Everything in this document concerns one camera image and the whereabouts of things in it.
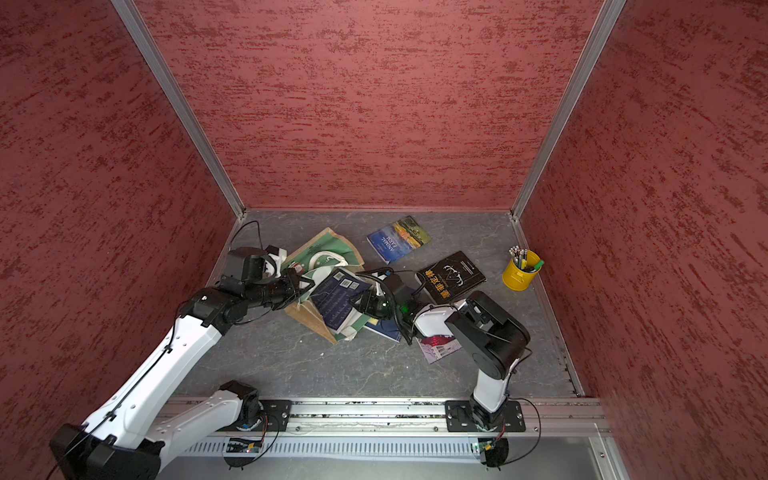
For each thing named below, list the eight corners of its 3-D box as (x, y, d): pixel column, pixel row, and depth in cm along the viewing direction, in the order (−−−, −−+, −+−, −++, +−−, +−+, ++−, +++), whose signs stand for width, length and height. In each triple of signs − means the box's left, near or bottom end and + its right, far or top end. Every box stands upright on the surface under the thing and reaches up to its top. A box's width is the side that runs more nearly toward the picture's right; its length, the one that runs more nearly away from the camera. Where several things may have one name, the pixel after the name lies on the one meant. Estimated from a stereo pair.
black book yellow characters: (436, 308, 96) (437, 306, 94) (413, 275, 104) (414, 272, 103) (486, 283, 102) (487, 280, 101) (461, 253, 111) (462, 250, 109)
